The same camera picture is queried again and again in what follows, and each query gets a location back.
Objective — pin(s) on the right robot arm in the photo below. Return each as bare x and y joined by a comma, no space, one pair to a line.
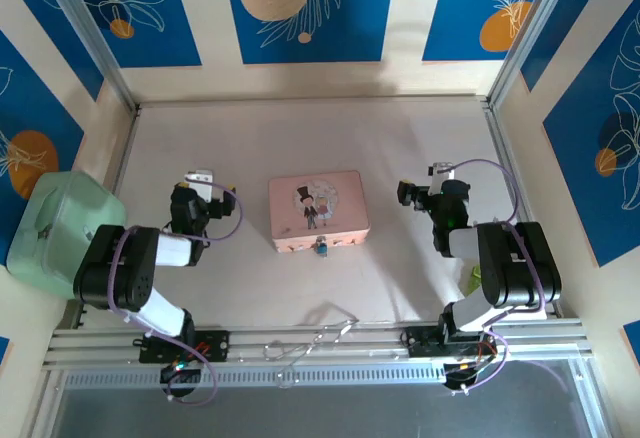
520,268

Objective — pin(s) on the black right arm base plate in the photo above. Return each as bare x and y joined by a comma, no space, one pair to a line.
422,340

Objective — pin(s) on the black connector board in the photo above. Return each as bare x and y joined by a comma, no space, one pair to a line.
460,374
182,372

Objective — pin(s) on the aluminium table frame rail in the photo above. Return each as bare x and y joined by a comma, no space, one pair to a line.
320,330

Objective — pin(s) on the small green object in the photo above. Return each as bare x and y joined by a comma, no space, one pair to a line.
474,278

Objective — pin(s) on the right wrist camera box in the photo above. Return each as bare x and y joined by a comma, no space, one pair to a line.
443,170

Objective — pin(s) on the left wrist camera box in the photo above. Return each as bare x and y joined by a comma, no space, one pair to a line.
200,178

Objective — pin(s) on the aluminium corner post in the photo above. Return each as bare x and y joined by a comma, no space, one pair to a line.
85,23
530,23

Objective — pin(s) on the mint green plastic container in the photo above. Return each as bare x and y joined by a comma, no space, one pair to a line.
60,228

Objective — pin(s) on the pink cartoon tin box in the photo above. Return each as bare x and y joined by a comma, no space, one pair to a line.
317,208

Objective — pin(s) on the blue padlock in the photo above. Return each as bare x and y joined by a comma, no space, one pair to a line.
320,245

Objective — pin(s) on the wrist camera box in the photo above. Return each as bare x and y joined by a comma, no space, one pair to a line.
200,178
443,170

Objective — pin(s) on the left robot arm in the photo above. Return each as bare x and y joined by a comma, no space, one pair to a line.
115,268

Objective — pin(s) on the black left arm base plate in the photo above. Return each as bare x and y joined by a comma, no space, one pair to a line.
215,345

